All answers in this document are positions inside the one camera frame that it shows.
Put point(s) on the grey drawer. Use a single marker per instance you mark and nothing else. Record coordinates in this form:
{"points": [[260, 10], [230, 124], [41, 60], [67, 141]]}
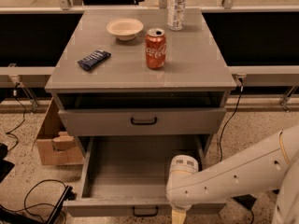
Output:
{"points": [[110, 122], [127, 175]]}

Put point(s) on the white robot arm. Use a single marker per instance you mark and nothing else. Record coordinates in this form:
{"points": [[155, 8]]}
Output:
{"points": [[270, 164]]}

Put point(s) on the grey top drawer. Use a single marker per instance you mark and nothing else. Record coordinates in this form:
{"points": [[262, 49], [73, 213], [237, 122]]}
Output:
{"points": [[110, 122]]}

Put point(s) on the grey drawer cabinet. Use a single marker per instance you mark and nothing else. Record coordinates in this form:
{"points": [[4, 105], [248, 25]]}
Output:
{"points": [[194, 75]]}

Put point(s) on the black power adapter brick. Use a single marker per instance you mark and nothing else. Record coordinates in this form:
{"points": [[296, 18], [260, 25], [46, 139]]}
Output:
{"points": [[246, 201]]}

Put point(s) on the black stand leg left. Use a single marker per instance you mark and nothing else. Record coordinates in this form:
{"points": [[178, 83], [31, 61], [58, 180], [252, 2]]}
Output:
{"points": [[68, 194]]}

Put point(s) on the brown cardboard box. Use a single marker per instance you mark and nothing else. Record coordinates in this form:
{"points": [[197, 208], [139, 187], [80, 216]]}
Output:
{"points": [[55, 146]]}

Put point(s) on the red cola can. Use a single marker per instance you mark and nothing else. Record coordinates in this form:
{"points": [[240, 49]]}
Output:
{"points": [[155, 48]]}

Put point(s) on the dark blue snack packet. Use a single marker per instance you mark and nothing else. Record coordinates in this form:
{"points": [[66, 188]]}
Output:
{"points": [[92, 60]]}

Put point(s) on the black object left edge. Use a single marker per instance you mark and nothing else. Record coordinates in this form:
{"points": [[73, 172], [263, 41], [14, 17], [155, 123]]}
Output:
{"points": [[5, 166]]}

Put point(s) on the white paper bowl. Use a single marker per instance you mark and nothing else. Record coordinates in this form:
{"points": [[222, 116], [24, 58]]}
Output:
{"points": [[125, 29]]}

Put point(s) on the clear plastic water bottle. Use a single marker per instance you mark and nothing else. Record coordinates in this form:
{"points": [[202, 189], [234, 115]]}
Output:
{"points": [[175, 17]]}

